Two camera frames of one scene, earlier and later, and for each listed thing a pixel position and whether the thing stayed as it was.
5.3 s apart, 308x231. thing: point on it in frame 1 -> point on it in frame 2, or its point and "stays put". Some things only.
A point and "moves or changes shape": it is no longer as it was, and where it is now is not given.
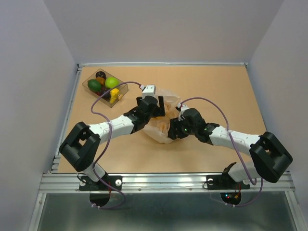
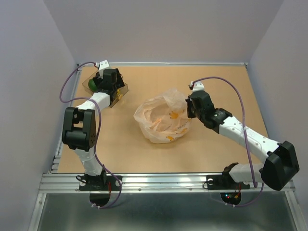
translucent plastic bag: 157,130 moves or changes shape
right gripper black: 175,123 -> 190,113
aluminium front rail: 69,182 stays put
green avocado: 94,84 stays put
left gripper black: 157,112 -> 118,80
